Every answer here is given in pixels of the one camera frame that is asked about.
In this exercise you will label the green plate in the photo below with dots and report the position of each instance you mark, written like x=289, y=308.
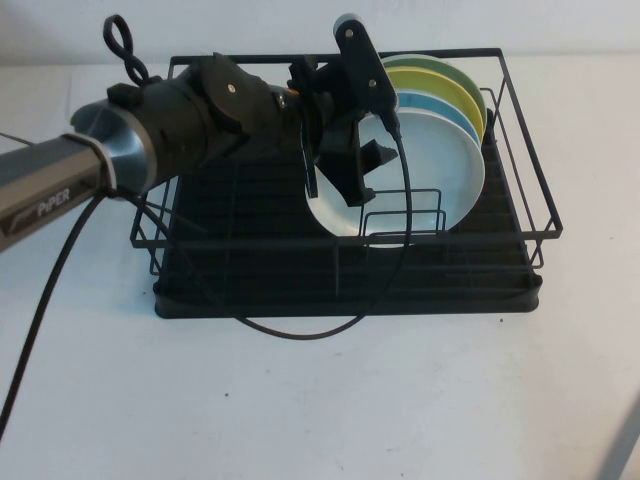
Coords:
x=430, y=61

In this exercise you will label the yellow plate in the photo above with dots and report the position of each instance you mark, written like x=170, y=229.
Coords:
x=440, y=81

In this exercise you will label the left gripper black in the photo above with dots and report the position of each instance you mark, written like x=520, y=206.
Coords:
x=320, y=95

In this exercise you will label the white plate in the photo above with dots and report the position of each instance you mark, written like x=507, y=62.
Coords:
x=440, y=165

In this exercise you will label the left grey black robot arm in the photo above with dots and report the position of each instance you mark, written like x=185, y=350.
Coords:
x=165, y=130

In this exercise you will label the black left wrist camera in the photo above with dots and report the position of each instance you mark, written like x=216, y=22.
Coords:
x=360, y=55

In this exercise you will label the blue plate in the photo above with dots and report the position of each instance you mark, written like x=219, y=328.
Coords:
x=450, y=110

